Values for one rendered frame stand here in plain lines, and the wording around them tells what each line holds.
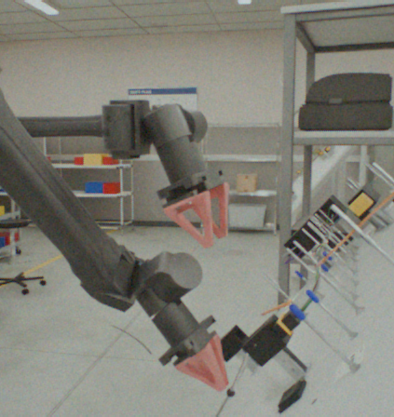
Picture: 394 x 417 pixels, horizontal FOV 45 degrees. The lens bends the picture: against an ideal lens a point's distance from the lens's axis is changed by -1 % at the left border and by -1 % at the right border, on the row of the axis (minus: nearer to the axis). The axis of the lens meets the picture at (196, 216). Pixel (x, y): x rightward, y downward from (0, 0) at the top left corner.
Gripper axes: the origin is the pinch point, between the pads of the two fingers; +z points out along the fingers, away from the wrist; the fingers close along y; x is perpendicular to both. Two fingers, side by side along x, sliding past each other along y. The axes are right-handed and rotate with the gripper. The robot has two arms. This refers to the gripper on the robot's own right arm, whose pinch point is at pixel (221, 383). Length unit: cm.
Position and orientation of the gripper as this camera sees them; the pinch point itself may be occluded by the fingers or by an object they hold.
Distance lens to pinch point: 78.7
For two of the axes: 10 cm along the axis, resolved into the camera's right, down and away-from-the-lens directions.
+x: -6.8, 5.7, 4.5
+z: 6.0, 7.9, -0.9
